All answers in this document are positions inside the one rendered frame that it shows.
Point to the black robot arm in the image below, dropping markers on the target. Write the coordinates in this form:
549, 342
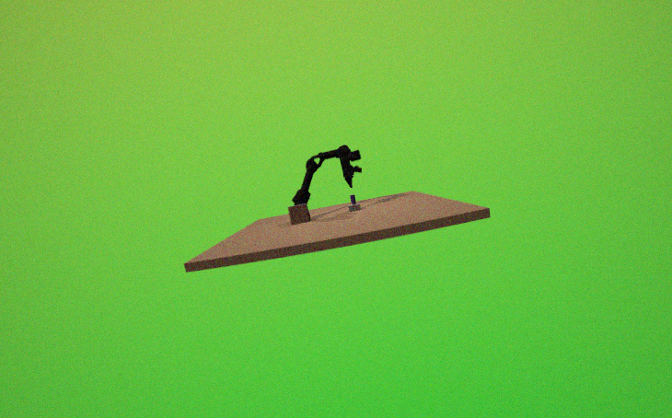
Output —
345, 155

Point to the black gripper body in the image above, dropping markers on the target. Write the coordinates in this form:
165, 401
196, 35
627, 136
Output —
347, 170

